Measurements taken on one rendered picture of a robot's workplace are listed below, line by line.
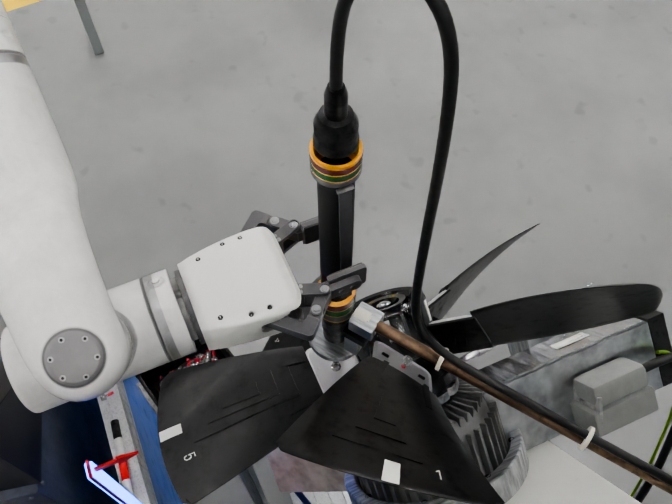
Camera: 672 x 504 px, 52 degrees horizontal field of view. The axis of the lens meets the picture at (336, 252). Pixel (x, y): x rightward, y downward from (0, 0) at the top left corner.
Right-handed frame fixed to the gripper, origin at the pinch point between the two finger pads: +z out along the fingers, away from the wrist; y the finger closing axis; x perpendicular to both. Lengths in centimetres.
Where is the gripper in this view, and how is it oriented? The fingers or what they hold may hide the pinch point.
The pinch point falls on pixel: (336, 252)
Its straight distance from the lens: 68.2
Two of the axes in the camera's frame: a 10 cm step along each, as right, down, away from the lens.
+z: 9.2, -3.4, 2.0
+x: 0.0, -5.2, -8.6
